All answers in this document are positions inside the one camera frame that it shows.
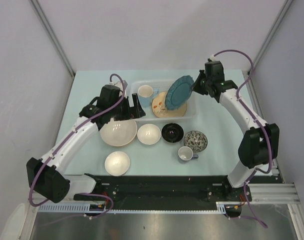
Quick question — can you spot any right aluminium frame post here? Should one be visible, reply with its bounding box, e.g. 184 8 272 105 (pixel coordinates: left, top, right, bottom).
253 0 295 67

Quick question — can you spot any left aluminium frame post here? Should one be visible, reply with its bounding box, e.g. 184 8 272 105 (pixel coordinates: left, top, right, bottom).
28 0 76 79

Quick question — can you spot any floral patterned bowl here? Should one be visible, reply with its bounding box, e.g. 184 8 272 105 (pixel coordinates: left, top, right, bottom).
184 130 208 153

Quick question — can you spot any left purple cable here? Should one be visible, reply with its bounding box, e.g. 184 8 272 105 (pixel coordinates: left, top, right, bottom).
28 73 129 207

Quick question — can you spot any tan bird plate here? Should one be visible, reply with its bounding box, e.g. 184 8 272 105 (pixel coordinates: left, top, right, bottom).
152 91 187 118

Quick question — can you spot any black glossy bowl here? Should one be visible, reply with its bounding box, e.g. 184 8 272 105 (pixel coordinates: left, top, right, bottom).
161 123 184 144

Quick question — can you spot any teal glass plate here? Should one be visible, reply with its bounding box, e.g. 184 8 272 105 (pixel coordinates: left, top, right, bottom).
165 75 194 111

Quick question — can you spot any large cream bowl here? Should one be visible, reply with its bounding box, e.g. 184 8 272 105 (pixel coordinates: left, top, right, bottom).
99 119 137 147

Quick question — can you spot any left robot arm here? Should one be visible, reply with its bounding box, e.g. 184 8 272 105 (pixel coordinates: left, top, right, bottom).
26 84 146 206

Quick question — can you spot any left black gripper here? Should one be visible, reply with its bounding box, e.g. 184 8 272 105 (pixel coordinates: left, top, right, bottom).
109 93 145 121

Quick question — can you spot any light blue mug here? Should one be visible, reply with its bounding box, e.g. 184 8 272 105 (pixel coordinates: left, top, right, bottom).
137 85 159 108

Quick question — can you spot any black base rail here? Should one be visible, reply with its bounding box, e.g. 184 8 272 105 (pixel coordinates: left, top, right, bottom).
70 175 252 206

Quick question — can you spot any white plastic bin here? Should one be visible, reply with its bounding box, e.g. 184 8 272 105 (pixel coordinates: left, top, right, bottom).
130 79 197 122

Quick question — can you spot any medium white bowl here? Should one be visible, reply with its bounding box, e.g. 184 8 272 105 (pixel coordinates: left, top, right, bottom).
137 124 161 145

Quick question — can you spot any white cable duct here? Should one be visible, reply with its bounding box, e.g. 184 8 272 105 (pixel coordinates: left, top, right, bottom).
38 202 241 215

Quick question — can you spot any small white bowl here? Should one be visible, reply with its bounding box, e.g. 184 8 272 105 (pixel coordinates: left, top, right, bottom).
104 151 130 177

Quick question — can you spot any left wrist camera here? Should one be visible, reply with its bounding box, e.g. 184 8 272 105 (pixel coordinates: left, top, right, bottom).
109 81 128 98

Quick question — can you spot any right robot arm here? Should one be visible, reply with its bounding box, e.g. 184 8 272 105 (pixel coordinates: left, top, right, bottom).
192 60 280 201

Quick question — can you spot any aluminium frame post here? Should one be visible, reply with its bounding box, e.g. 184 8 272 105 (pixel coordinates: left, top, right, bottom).
28 0 76 79
253 0 295 67

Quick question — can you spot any grey white mug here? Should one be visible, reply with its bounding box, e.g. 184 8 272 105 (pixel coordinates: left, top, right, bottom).
178 146 199 163

